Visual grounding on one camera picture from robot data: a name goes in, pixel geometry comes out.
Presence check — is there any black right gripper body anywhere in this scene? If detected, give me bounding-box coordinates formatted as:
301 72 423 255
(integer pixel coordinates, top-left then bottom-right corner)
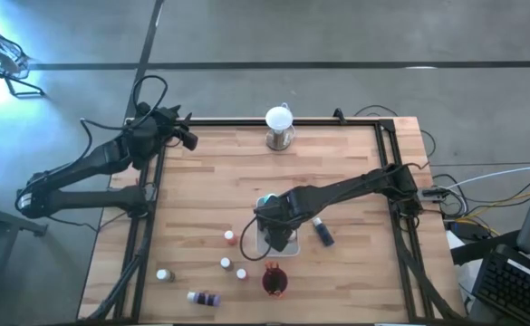
253 189 304 233

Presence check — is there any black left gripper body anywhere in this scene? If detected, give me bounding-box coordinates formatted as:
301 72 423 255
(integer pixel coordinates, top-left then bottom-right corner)
153 107 184 142

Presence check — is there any blue paint bottle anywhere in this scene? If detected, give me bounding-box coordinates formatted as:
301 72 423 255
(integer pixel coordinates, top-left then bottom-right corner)
311 216 335 248

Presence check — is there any pink plastic cup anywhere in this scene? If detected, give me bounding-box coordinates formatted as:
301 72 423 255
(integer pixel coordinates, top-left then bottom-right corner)
261 265 289 298

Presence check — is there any purple paint bottle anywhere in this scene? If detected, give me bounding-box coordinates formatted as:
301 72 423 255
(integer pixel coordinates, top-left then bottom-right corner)
186 291 222 308

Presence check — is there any grey connector box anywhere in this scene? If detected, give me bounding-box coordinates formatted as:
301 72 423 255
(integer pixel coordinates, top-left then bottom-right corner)
420 186 451 203

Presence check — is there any black metal stand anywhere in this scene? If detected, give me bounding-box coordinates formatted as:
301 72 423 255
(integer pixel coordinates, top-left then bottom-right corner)
0 198 48 239

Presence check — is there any black power brick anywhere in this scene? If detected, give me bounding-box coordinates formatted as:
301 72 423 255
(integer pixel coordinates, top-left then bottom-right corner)
449 221 487 241

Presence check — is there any grey laptop black keyboard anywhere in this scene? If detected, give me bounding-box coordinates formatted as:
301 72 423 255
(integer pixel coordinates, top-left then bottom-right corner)
470 144 530 326

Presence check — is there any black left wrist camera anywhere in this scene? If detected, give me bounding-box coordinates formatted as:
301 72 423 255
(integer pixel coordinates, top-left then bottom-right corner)
135 101 157 126

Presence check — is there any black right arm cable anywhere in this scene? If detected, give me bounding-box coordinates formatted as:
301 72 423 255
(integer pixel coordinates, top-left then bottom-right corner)
239 216 271 263

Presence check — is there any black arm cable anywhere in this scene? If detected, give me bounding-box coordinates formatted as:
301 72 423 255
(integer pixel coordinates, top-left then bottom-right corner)
239 216 271 263
80 74 169 137

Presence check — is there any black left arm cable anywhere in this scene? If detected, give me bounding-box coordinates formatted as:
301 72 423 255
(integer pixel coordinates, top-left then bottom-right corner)
80 74 169 137

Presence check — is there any black aluminium table frame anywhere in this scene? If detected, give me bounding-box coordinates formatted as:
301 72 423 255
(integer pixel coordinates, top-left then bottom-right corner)
82 116 465 326

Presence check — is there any black floor cable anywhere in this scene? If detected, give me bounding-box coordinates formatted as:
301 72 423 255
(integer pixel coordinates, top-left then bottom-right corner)
352 104 437 158

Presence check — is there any white floor cable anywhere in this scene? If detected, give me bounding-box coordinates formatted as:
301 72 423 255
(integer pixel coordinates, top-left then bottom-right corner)
445 165 530 189

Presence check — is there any yellow cable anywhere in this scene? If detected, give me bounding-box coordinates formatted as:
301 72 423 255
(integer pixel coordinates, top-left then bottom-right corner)
454 192 530 237

